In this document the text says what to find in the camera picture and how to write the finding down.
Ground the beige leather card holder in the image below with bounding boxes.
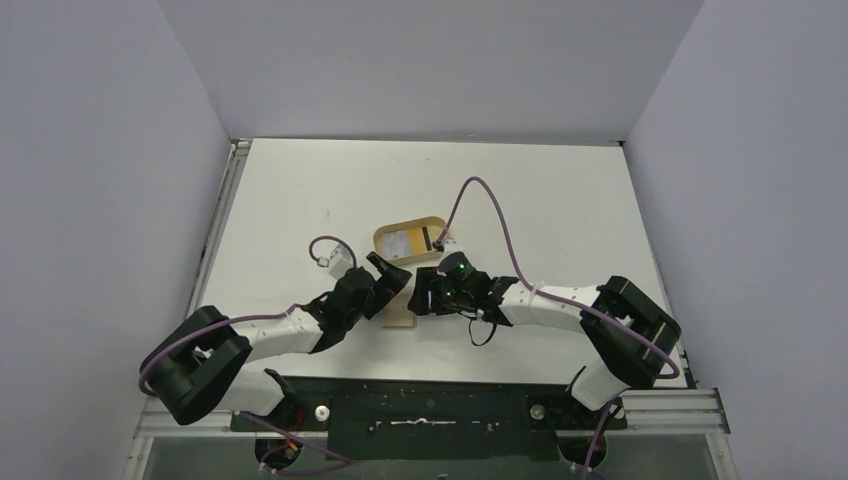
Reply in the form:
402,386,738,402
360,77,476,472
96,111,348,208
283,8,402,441
381,287,417,330

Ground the light blue ID card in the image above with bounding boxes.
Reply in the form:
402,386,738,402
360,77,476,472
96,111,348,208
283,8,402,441
381,230,411,259

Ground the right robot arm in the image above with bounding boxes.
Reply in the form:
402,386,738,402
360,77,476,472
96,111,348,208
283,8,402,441
407,251,682,411

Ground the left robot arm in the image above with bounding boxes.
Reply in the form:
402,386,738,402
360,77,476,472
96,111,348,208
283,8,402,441
138,252,413,425

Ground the gold card with black stripe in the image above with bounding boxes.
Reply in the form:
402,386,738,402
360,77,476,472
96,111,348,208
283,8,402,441
406,225,442,255

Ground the beige oval tray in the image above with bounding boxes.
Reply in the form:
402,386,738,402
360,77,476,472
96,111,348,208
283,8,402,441
373,216,446,267

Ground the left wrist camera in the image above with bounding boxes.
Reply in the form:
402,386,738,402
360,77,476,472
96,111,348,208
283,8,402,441
317,244,356,280

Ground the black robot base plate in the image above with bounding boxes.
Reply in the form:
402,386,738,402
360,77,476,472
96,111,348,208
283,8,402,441
162,372,631,465

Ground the aluminium table edge rail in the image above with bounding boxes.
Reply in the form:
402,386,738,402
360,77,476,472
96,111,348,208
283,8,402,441
176,138,253,326

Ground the aluminium front frame rail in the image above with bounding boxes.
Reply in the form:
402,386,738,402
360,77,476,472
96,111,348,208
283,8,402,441
621,388,739,479

